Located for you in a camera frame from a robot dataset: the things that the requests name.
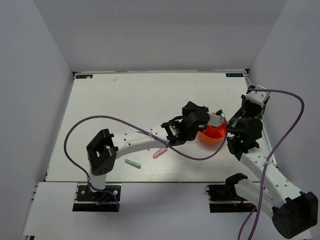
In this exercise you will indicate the wrist white camera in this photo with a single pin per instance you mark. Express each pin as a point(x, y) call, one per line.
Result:
point(257, 95)
point(216, 119)

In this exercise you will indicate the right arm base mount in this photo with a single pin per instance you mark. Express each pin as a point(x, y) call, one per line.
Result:
point(224, 199)

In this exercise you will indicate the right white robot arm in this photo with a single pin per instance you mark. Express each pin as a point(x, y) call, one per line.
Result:
point(291, 210)

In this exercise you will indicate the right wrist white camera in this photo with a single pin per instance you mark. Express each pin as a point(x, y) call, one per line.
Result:
point(257, 95)

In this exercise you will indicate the left blue corner label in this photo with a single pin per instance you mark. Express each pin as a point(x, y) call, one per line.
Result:
point(84, 76)

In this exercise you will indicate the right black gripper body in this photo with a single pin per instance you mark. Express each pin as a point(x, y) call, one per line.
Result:
point(247, 110)

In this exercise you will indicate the blue corner label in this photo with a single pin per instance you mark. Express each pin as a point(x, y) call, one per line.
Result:
point(234, 75)
point(84, 76)

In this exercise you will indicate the pink translucent tube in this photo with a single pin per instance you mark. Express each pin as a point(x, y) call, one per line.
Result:
point(159, 152)

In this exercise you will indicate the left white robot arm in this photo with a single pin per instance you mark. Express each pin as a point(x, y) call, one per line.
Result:
point(106, 147)

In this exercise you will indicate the right blue corner label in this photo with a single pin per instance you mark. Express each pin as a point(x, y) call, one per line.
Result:
point(234, 75)

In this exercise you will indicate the orange round organizer container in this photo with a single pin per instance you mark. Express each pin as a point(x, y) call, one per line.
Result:
point(212, 135)

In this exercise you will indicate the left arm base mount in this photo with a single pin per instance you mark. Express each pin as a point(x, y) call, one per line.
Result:
point(85, 200)

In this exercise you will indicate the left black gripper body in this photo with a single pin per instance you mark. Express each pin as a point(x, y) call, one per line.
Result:
point(186, 110)

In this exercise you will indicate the green translucent tube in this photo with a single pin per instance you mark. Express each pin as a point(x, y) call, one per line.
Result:
point(133, 163)

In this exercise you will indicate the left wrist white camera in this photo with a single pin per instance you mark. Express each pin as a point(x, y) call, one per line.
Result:
point(216, 119)

